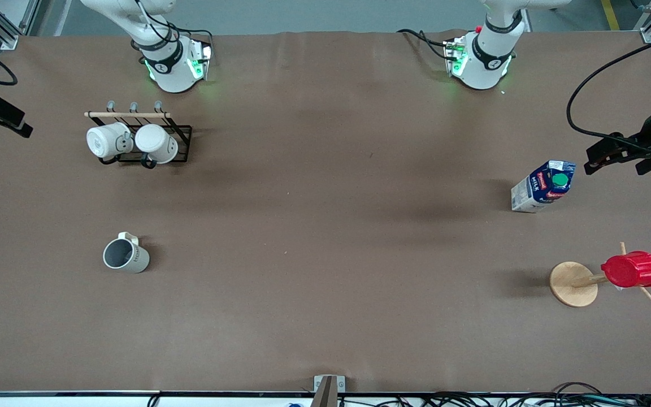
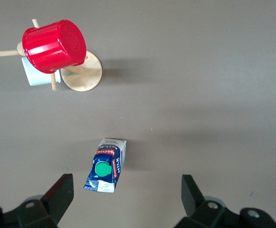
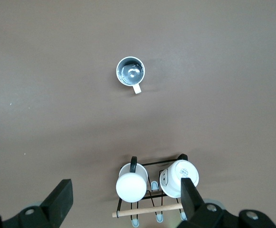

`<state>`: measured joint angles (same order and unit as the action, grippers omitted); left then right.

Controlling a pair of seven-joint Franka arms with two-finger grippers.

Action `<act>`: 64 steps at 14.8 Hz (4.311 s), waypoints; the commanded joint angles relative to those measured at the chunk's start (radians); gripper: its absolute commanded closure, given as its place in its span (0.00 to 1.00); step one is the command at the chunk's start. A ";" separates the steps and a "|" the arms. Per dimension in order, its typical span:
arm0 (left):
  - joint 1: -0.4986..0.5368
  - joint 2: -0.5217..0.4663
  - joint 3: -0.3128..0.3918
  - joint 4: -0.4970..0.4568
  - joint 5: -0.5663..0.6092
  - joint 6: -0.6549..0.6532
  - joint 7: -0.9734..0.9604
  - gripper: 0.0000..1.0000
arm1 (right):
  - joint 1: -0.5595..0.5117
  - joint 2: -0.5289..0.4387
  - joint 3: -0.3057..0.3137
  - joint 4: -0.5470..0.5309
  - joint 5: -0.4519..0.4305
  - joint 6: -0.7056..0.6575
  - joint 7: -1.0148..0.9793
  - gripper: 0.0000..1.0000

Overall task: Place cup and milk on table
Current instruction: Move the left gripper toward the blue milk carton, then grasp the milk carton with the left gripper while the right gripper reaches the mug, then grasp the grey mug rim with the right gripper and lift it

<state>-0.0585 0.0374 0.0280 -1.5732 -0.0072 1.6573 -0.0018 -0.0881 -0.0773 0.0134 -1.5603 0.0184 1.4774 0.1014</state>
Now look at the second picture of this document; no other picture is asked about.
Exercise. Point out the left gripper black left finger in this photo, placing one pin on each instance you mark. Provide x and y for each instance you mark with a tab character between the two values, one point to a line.
57	202

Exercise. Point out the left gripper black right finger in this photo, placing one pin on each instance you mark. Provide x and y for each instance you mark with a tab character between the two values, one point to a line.
194	204

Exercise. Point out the blue white milk carton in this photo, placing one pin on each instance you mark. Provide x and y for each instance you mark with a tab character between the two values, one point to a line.
104	166

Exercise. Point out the white plastic cup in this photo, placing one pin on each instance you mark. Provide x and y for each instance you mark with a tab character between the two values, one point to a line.
36	77

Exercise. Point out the red plastic cup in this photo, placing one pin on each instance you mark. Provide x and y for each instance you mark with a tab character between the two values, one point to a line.
54	45

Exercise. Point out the wooden mug tree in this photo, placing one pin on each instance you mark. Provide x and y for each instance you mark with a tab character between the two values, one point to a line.
85	73

